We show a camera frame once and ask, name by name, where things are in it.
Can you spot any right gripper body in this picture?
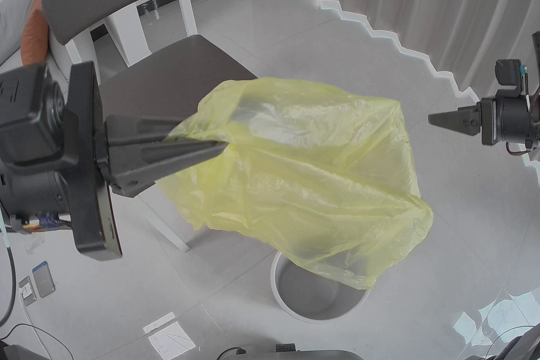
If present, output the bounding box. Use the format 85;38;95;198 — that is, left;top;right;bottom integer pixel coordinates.
480;94;530;147

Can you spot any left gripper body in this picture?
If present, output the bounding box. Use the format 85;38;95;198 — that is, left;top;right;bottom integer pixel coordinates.
0;60;124;263

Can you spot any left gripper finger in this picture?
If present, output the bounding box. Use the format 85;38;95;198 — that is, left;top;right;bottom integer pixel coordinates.
105;115;188;148
107;139;229;199

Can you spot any yellow plastic bag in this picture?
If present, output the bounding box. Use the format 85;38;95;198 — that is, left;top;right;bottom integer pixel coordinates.
158;76;434;291

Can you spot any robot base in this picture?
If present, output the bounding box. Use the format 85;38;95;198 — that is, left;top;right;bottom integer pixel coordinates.
215;343;352;360

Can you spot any white trash bin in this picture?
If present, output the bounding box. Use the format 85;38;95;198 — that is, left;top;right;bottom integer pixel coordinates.
270;251;372;323

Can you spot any orange cushion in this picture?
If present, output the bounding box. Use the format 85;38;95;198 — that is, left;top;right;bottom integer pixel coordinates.
21;0;50;66

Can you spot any white sofa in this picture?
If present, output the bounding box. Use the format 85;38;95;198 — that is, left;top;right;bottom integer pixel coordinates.
0;0;81;72

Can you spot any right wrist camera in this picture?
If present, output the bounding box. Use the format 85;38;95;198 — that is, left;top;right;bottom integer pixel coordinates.
494;59;530;97

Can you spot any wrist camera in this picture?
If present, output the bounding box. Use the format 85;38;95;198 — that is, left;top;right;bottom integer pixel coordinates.
494;59;530;97
0;62;74;175

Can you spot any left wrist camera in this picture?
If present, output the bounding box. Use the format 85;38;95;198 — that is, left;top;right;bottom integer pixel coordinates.
0;62;74;175

